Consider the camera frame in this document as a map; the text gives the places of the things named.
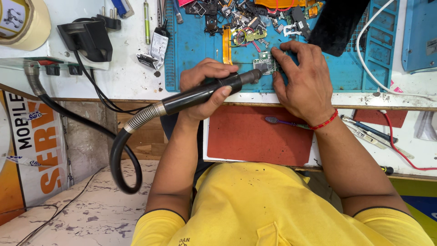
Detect person's right hand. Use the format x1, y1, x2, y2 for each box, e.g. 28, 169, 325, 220
271, 40, 337, 127

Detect person's left hand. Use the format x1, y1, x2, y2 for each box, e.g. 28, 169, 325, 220
178, 57, 239, 121

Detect black hot air gun handle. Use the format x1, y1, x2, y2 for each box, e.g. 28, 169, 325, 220
161, 68, 263, 116

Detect green phone circuit board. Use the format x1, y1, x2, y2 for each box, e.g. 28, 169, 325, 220
253, 51, 285, 76

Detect blue repair mat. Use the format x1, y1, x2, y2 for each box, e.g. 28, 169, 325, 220
165, 0, 400, 93

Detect purple toothbrush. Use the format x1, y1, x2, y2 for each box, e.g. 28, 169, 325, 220
265, 116, 311, 130

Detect black tube with white label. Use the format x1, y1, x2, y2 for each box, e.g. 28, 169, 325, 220
137, 19, 171, 71

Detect black cloth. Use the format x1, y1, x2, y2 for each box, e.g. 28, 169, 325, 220
308, 0, 371, 57

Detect green pen tool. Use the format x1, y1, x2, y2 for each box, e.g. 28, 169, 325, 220
143, 1, 151, 44

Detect pile of phone parts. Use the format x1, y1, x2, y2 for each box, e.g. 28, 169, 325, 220
184, 0, 325, 47

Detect silver tweezers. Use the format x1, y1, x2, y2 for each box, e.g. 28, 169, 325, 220
157, 0, 167, 28

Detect small red mat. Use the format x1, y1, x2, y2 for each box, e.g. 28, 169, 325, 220
353, 109, 409, 129

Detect silver metal tool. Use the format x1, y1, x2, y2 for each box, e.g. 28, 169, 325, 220
345, 124, 387, 149

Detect large red mat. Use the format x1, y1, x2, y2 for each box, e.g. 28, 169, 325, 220
207, 105, 314, 167

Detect black power plug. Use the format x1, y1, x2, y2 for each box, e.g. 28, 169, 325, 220
96, 6, 122, 31

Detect thin silver spudger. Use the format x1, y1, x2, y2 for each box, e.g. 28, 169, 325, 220
370, 133, 415, 160

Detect black hot air gun holder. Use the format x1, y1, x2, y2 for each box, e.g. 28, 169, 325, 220
57, 19, 113, 63

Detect blue machine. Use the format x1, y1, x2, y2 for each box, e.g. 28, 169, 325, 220
402, 0, 437, 72

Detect yellow shirt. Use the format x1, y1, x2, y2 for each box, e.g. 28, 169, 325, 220
131, 162, 435, 246

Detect white hot air station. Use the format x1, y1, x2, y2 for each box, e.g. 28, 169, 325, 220
0, 0, 110, 76

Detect beige masking tape roll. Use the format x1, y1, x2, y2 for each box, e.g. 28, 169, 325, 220
0, 0, 52, 51

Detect orange and white banner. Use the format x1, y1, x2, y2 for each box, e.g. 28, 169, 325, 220
0, 90, 74, 226

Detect orange flex cable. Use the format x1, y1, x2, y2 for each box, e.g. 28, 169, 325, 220
222, 26, 234, 66

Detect red thread bracelet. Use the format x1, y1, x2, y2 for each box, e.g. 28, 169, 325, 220
309, 109, 339, 131

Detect white cable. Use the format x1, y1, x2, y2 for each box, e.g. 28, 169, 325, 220
356, 0, 437, 102

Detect blue handled tweezers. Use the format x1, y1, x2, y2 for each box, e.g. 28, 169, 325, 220
340, 114, 399, 144

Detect black power cable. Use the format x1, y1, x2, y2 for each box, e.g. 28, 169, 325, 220
73, 51, 151, 114

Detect red wire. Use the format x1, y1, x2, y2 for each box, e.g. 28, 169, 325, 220
380, 110, 437, 171

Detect black hose with metal springs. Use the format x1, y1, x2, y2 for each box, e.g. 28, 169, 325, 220
23, 63, 168, 195

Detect thin black cable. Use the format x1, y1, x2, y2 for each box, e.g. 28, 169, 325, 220
0, 167, 104, 246

